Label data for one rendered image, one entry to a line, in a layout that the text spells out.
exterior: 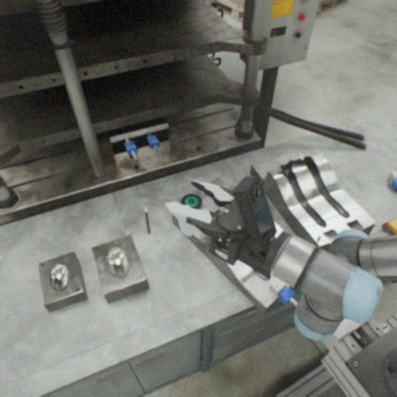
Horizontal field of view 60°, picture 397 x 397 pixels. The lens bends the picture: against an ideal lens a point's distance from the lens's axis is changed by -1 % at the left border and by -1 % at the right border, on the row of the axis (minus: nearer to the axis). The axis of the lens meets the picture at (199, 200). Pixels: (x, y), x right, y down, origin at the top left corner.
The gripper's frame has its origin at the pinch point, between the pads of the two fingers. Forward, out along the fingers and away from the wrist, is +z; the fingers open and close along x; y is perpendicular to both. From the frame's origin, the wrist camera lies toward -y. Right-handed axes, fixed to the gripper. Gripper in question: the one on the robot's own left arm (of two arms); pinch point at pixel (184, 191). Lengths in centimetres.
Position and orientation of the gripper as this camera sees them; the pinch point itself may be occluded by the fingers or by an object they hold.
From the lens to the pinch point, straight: 62.7
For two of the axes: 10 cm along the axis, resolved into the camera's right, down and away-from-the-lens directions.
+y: -0.8, 7.3, 6.8
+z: -8.2, -4.3, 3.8
